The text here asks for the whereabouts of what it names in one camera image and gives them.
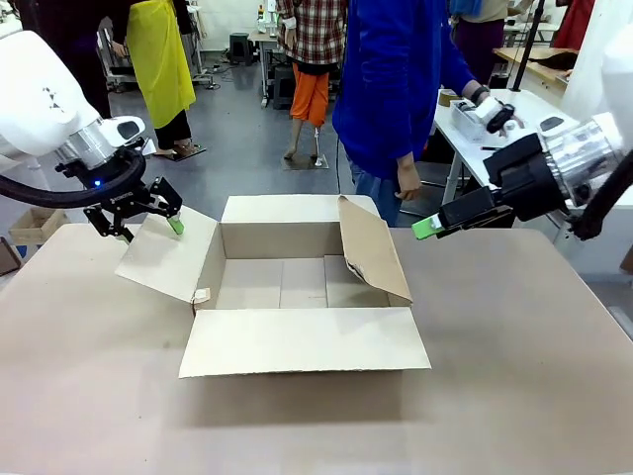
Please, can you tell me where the small cardboard box on floor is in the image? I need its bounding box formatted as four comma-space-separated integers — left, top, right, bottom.
8, 206, 69, 246

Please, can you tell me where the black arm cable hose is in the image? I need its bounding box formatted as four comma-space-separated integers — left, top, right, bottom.
0, 146, 148, 210
572, 147, 633, 242

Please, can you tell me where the mannequin in plaid shirt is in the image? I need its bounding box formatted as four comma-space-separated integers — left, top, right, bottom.
275, 0, 350, 167

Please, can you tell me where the white side table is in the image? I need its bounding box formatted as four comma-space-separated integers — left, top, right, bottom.
433, 88, 597, 243

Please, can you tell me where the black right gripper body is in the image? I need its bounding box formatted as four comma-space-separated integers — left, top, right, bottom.
483, 132, 566, 223

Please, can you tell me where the person in blue sweater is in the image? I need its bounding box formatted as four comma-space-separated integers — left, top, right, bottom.
331, 0, 480, 227

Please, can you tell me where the person's right hand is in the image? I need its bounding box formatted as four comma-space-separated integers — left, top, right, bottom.
394, 156, 423, 202

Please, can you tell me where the brown cardboard box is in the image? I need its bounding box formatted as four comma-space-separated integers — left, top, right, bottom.
114, 194, 432, 380

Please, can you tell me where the black stool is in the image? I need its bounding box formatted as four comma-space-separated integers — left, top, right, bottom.
228, 31, 257, 66

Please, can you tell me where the person's left hand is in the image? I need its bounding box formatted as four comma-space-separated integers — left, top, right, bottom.
473, 95, 528, 141

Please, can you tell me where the grey mannequin base plate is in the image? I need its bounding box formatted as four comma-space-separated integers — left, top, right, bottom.
281, 154, 331, 172

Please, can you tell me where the person's left forearm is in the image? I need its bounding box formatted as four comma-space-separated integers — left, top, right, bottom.
439, 39, 484, 98

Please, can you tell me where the white and black gift item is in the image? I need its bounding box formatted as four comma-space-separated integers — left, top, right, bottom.
487, 103, 525, 141

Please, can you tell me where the person in purple skirt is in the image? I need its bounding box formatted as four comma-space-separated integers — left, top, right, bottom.
452, 0, 508, 88

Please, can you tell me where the person's right forearm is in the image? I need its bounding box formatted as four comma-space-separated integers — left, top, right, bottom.
388, 106, 421, 169

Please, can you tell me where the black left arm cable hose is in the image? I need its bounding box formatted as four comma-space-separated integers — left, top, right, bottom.
0, 146, 148, 210

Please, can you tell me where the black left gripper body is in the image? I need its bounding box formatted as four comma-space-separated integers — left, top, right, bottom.
94, 181, 155, 220

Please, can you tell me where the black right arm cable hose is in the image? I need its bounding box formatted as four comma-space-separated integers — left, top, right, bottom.
572, 147, 633, 242

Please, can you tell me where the wooden work table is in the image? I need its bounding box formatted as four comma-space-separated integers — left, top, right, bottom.
493, 46, 581, 91

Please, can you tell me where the person in yellow apron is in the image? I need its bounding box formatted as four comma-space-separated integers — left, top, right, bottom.
106, 0, 199, 159

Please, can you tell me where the person in dark clothes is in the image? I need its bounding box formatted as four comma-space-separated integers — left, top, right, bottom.
19, 0, 131, 121

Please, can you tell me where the black stand pole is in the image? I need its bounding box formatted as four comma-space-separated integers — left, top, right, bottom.
510, 0, 546, 94

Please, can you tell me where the clear plastic container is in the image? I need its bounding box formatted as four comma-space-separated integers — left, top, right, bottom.
450, 97, 491, 143

